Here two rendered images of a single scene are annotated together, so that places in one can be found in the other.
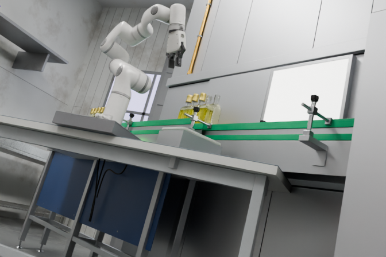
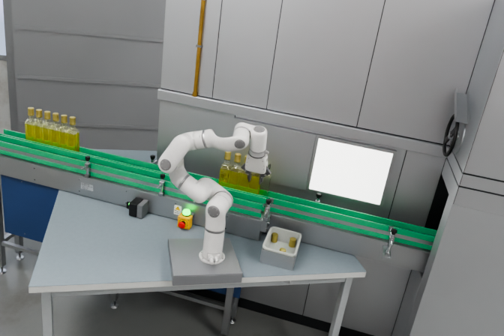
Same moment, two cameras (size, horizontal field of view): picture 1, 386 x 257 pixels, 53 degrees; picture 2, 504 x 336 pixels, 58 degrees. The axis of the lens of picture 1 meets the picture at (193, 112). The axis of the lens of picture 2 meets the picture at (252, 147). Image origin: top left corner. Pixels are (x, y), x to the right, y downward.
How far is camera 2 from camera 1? 221 cm
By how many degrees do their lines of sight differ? 55
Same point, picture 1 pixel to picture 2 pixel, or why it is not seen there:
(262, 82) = (306, 145)
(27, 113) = not seen: outside the picture
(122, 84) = (221, 224)
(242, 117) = (286, 172)
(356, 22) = (400, 117)
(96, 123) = (223, 278)
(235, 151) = (308, 232)
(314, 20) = (359, 96)
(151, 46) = not seen: outside the picture
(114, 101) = (217, 241)
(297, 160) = (366, 250)
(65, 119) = (187, 281)
